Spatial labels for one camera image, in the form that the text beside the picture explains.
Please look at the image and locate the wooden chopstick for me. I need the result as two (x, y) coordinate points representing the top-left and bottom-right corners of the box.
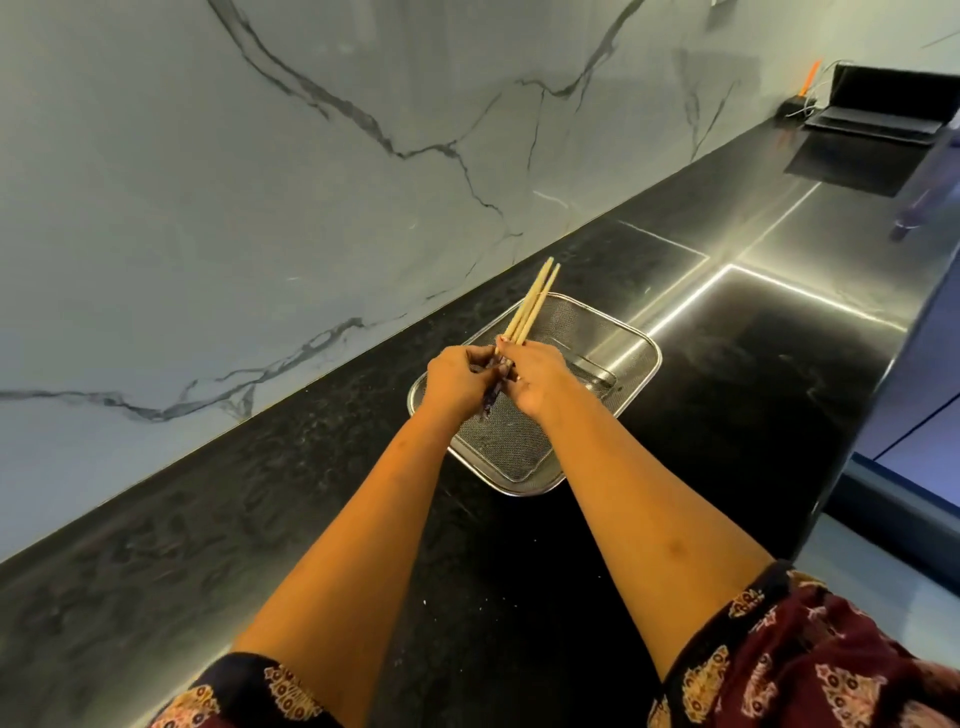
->
(514, 264), (561, 346)
(508, 261), (558, 343)
(502, 257), (555, 340)

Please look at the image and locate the person's left hand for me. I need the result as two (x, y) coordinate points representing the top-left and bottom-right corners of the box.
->
(419, 344), (502, 425)

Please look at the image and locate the patterned maroon right sleeve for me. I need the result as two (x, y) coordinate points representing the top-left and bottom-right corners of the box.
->
(646, 560), (960, 728)

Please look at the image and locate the person's left forearm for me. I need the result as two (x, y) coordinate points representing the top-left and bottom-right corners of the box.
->
(231, 400), (477, 728)

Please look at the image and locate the steel mesh strainer tray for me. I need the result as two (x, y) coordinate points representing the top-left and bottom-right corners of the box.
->
(407, 292), (663, 498)

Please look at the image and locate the person's right forearm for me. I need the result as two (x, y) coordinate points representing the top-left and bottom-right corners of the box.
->
(537, 391), (776, 682)

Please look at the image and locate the patterned maroon left sleeve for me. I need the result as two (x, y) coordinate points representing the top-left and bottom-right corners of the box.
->
(148, 651), (344, 728)

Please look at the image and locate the patterned maroon sleeve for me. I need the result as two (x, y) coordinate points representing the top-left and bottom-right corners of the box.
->
(646, 560), (960, 728)
(148, 651), (344, 728)

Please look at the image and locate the black laptop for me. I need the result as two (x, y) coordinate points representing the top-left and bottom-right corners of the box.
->
(804, 63), (960, 147)

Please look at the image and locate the purple chopstick wrapper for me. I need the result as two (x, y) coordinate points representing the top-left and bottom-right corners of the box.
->
(480, 357), (514, 420)

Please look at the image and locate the person's right hand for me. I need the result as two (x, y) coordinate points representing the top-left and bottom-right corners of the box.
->
(495, 336), (587, 423)

